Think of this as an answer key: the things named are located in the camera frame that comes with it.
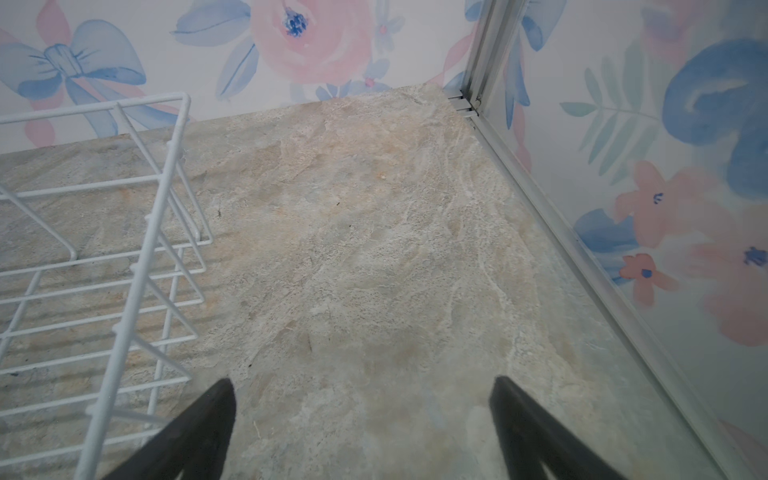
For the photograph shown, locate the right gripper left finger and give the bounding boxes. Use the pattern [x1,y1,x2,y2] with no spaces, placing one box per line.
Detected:
[106,378,237,480]

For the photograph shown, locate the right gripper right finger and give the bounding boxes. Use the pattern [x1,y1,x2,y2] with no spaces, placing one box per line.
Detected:
[489,376,624,479]

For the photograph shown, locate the white wire dish rack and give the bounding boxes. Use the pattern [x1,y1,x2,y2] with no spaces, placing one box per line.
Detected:
[1,93,214,479]

